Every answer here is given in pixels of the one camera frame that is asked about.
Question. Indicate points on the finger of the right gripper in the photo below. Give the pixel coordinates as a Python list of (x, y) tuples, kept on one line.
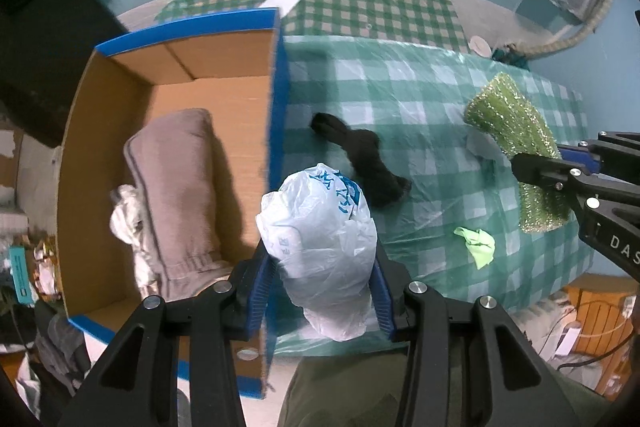
[(544, 172), (584, 154)]

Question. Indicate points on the green glitter cloth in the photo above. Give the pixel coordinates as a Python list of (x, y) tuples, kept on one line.
[(501, 110)]

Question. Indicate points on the black sock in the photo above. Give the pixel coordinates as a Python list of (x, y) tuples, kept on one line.
[(362, 148)]

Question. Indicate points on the white paper sheet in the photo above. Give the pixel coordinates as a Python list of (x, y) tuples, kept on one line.
[(284, 7)]

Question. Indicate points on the white round device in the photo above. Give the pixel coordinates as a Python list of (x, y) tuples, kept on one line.
[(480, 46)]

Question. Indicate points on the orange wooden crate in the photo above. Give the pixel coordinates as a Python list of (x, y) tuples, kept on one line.
[(604, 305)]

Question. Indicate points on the green checkered floor mat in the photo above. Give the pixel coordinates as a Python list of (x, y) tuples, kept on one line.
[(427, 22)]

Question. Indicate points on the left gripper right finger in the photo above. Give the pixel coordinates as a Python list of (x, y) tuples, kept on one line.
[(387, 284)]

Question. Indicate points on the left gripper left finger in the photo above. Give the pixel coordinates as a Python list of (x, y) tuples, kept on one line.
[(251, 280)]

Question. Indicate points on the blue cardboard box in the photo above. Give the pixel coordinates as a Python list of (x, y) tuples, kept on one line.
[(232, 64)]

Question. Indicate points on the light green crumpled cloth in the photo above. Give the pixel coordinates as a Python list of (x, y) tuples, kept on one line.
[(480, 244)]

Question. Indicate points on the white plastic bag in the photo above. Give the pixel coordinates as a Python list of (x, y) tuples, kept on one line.
[(319, 229)]

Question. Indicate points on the grey-brown fleece cloth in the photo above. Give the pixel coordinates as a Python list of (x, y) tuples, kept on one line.
[(171, 161)]

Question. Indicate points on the white patterned cloth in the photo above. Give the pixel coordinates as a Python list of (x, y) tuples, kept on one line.
[(127, 225)]

